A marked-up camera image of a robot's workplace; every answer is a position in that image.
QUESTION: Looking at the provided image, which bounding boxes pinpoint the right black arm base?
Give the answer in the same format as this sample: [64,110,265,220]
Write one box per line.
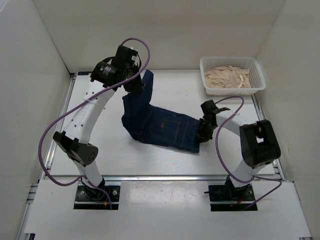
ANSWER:
[204,176,258,212]

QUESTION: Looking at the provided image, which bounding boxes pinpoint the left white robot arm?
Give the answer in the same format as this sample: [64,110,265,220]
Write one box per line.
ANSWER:
[53,57,143,200]

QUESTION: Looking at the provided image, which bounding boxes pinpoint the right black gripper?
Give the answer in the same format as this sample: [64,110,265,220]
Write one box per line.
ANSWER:
[195,118,217,144]

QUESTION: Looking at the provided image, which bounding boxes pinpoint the aluminium front rail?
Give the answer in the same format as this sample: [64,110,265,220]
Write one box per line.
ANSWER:
[102,175,283,182]

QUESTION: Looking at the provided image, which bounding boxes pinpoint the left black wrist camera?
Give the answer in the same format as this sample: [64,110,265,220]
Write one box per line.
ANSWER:
[111,45,138,69]

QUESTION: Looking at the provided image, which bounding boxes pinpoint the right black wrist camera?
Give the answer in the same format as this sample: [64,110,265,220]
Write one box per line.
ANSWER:
[200,100,230,117]

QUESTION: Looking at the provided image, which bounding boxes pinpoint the dark blue denim trousers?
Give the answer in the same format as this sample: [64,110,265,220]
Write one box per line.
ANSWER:
[121,70,200,153]

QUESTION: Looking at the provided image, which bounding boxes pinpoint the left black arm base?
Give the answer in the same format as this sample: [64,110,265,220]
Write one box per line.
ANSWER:
[73,179,121,211]

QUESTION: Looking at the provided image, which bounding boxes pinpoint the white plastic mesh basket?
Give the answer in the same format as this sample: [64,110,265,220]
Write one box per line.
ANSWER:
[200,56,266,96]

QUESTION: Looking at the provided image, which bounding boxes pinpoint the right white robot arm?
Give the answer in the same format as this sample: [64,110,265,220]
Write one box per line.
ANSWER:
[196,109,281,200]

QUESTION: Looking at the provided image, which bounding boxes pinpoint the small dark label sticker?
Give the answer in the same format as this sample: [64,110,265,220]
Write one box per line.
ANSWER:
[77,71,92,76]

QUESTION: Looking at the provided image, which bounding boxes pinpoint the beige cloth in basket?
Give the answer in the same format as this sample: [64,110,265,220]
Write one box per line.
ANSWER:
[204,65,252,89]

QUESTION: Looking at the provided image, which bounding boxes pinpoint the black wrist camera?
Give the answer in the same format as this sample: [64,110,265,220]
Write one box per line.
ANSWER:
[111,45,138,69]
[200,100,230,117]

